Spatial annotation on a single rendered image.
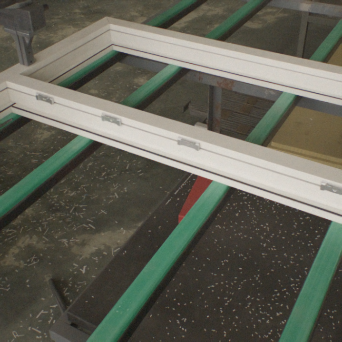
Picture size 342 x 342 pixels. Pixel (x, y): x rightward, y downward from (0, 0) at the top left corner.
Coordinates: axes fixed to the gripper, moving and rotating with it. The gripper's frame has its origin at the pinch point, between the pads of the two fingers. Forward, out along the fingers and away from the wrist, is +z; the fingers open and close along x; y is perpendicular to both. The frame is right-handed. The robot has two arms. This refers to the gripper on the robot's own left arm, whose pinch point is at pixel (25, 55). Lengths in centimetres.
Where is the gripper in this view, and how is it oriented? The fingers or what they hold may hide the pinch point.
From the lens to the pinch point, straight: 136.0
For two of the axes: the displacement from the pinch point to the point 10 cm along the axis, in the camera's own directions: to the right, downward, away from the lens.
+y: 5.0, -5.2, 7.0
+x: -8.7, -2.9, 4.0
